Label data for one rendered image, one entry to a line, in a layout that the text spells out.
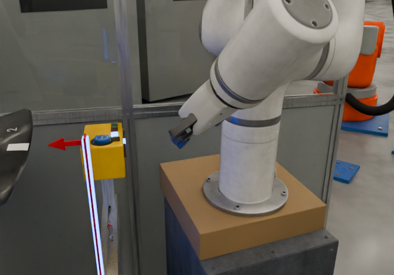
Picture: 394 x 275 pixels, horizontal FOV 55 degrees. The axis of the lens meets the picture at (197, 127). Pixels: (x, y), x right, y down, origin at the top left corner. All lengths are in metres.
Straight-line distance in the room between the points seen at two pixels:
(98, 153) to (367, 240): 1.92
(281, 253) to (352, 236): 1.74
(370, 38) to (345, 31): 3.59
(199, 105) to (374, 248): 2.07
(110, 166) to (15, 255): 0.89
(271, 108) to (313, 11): 0.36
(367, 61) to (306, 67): 3.69
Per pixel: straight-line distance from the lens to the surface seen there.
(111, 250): 0.95
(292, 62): 0.42
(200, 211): 0.81
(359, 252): 2.44
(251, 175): 0.79
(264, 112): 0.74
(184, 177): 0.92
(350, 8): 0.49
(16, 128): 0.74
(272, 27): 0.39
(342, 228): 2.59
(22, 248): 1.73
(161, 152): 1.49
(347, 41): 0.48
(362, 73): 4.16
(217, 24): 0.69
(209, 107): 0.51
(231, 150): 0.78
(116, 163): 0.95
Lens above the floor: 1.45
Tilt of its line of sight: 22 degrees down
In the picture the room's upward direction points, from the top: straight up
